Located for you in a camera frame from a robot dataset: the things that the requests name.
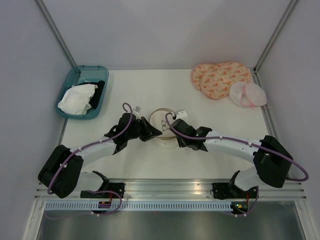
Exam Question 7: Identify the white slotted cable duct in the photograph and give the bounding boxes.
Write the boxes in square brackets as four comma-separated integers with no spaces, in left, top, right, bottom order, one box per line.
[44,200,232,212]

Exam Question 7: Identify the white cloth in bin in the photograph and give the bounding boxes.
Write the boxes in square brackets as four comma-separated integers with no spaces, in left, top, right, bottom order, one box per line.
[57,84,95,115]

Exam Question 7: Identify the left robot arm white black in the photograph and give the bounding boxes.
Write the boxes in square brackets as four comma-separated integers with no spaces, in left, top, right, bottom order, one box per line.
[37,113,163,199]

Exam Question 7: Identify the left aluminium frame post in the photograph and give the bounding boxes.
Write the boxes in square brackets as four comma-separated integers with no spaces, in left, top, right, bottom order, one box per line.
[34,0,77,68]

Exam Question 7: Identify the aluminium front rail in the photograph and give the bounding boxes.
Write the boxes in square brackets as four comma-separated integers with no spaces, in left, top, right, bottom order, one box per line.
[34,178,308,201]

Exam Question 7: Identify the right side aluminium rail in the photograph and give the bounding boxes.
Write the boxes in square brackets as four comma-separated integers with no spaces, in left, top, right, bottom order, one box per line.
[251,69,292,181]

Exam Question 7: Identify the teal plastic bin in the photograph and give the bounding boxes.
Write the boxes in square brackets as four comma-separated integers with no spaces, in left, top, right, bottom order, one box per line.
[55,65,109,120]

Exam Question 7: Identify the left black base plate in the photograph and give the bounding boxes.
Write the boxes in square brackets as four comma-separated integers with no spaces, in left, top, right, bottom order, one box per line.
[80,182,125,200]

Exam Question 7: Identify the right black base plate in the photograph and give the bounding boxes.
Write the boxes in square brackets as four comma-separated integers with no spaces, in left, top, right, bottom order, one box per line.
[211,182,258,200]

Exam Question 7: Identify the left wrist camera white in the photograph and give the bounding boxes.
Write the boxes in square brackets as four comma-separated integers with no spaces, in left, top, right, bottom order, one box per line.
[133,106,142,119]

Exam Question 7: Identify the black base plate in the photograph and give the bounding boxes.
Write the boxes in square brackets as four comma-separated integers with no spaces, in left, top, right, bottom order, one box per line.
[80,182,125,200]
[211,182,258,200]

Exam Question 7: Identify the right aluminium frame post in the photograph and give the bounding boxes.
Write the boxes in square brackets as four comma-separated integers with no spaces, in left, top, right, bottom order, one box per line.
[252,0,300,73]

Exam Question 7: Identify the pink trimmed mesh laundry bag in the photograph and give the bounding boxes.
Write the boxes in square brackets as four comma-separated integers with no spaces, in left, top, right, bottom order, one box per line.
[229,81,267,108]

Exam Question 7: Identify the black garment in bin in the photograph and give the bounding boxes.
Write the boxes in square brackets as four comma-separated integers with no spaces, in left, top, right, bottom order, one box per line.
[89,80,105,109]

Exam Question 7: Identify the orange floral laundry bag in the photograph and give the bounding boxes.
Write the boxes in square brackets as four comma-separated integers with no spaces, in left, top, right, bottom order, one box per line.
[191,61,252,100]

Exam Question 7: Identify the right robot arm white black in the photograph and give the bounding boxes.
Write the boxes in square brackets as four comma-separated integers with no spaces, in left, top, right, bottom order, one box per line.
[170,119,293,200]

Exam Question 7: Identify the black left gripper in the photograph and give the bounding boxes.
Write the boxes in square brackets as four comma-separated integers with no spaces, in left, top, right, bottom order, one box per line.
[126,116,162,142]

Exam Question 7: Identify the aluminium frame post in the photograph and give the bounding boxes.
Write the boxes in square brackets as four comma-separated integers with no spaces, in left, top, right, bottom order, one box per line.
[252,0,300,73]
[34,0,77,68]

